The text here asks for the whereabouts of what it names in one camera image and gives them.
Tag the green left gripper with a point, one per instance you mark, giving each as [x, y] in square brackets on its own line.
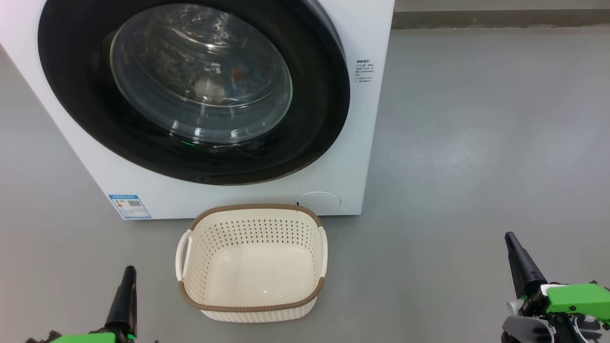
[86, 338]

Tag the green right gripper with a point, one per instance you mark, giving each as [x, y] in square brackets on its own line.
[572, 297]

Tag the black round glass washer door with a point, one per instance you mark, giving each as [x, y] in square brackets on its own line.
[314, 119]

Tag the cream perforated laundry basket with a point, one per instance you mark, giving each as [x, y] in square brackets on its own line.
[252, 267]

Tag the white front-load washing machine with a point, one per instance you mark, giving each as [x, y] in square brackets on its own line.
[371, 119]

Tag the blue energy label sticker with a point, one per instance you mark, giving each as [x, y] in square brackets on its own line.
[129, 206]

